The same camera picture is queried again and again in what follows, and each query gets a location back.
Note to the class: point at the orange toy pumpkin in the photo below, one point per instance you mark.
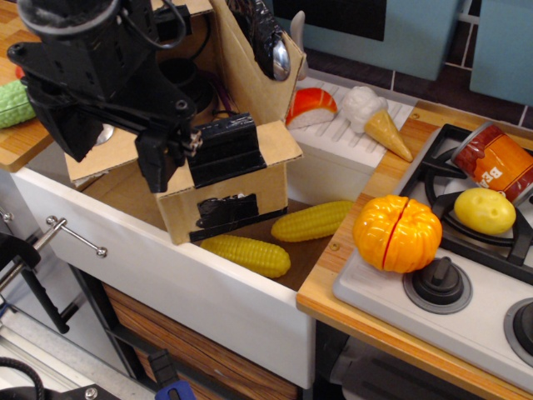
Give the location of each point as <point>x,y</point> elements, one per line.
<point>397,234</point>

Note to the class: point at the white sink basin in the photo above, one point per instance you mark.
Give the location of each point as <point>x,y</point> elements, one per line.
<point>251,315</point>

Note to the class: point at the blue black clamp handle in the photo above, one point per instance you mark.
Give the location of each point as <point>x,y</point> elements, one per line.
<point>170,386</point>

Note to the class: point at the yellow toy corn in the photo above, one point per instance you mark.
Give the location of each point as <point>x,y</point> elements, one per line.
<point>311,223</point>
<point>266,259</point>

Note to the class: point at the toy salmon sushi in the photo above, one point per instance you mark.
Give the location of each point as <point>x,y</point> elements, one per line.
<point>311,106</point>

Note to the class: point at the toy ice cream cone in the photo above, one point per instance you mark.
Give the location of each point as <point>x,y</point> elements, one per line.
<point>368,113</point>

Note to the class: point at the small cardboard box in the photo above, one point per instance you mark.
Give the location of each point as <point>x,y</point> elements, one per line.
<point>238,175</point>

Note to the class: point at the grey toy faucet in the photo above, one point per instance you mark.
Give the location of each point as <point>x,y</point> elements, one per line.
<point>297,34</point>

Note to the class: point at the metal spoon left flap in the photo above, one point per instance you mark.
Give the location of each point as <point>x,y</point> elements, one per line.
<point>105,134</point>

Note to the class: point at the black stove knob right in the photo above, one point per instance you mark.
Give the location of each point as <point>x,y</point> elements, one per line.
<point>518,329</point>

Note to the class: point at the white toy stove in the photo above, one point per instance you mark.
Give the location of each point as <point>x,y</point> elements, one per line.
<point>475,300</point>

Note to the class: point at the black stove knob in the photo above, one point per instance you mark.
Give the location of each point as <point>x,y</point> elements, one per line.
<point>441,288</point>
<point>518,329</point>

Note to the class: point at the black cylinder in box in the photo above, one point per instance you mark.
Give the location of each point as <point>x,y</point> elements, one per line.
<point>184,74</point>

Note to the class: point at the metal spoon on flap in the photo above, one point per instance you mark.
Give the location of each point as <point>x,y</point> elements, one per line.
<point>281,64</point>

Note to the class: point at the yellow toy potato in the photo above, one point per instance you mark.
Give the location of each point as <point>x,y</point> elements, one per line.
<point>485,211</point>

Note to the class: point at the black stove knob left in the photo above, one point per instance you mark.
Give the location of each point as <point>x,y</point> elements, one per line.
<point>441,288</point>

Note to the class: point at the metal clamp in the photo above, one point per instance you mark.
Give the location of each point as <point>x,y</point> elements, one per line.
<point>20,257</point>

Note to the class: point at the yellow toy corn back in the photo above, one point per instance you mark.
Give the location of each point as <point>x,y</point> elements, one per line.
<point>311,223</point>

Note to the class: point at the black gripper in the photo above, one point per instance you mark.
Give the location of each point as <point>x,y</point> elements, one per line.
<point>73,92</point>

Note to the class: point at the green toy cucumber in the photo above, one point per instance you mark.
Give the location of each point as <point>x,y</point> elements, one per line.
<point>15,106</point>

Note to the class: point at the red bean can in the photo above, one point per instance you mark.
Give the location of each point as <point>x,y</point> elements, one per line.
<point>493,160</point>

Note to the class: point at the black stove grate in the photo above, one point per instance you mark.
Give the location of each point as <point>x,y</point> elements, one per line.
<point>434,180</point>

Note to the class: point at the yellow toy corn front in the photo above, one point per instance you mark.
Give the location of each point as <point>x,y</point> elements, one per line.
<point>266,259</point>

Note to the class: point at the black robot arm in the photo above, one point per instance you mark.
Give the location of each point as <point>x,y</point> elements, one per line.
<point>91,24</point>

